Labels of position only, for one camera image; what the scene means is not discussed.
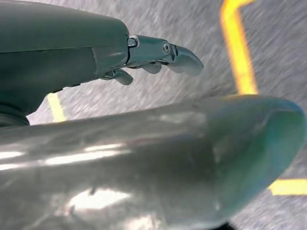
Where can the silver robot leg shell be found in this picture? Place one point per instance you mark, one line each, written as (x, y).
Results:
(144, 165)

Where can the yellow floor tape square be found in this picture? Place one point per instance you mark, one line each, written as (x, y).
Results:
(237, 47)

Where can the black robot foot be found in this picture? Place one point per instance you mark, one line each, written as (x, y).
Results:
(223, 227)

